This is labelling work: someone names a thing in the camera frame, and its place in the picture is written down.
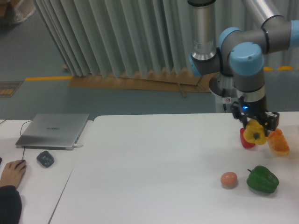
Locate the brown egg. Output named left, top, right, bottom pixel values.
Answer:
left=221, top=172, right=237, bottom=187

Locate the brown cardboard sheet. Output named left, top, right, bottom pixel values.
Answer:
left=68, top=68, right=217, bottom=97

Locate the red bell pepper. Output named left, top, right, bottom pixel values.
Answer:
left=240, top=128, right=255, bottom=149

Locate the pale green folding curtain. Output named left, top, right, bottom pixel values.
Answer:
left=34, top=0, right=299, bottom=78

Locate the yellow bell pepper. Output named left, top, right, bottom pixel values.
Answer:
left=243, top=119, right=268, bottom=145

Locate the orange bread loaf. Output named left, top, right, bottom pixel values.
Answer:
left=268, top=128, right=290, bottom=156

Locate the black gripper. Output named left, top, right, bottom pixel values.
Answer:
left=230, top=96, right=280, bottom=136

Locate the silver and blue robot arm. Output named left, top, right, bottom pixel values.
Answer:
left=188, top=0, right=299, bottom=136

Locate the silver closed laptop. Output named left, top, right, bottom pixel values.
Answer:
left=15, top=113, right=89, bottom=150

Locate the black mouse cable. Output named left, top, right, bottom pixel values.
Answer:
left=0, top=119, right=32, bottom=162

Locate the bare person hand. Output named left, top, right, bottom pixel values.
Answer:
left=0, top=160, right=26, bottom=188

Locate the green bell pepper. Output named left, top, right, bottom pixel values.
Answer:
left=246, top=165, right=279, bottom=194

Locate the black sleeved forearm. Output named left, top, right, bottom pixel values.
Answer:
left=0, top=185, right=22, bottom=224

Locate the black small controller device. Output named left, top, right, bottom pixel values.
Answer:
left=36, top=151, right=55, bottom=168

